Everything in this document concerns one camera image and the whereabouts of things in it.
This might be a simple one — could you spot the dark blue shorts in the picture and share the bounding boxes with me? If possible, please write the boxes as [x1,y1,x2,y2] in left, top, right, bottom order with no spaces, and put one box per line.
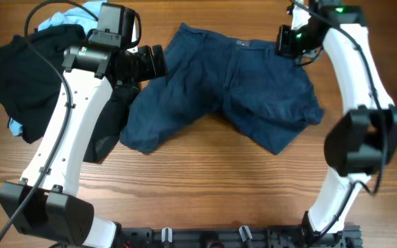
[119,24,324,154]

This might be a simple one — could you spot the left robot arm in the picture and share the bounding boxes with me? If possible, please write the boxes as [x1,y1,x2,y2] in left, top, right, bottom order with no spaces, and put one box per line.
[0,3,167,247]

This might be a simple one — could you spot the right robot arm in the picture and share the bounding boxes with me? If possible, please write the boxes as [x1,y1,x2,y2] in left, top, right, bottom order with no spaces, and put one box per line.
[276,1,397,245]

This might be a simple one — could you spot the light blue garment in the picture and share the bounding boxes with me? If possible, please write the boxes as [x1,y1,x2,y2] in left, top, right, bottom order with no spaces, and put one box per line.
[8,0,110,137]

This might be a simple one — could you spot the black garment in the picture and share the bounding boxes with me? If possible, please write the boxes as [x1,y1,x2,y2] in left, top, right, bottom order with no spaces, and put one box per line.
[0,24,140,163]

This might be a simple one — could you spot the left black cable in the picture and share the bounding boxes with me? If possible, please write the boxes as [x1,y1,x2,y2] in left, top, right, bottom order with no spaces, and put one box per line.
[0,0,99,248]

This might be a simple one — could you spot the black cable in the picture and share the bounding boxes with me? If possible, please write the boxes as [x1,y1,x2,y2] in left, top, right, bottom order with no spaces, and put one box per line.
[0,0,99,248]
[289,0,391,242]

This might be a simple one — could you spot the right black cable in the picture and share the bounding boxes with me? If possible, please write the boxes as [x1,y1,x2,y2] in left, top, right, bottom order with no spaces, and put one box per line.
[289,0,391,242]

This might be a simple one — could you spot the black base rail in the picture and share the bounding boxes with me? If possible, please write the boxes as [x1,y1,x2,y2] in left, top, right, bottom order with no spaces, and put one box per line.
[120,225,363,248]

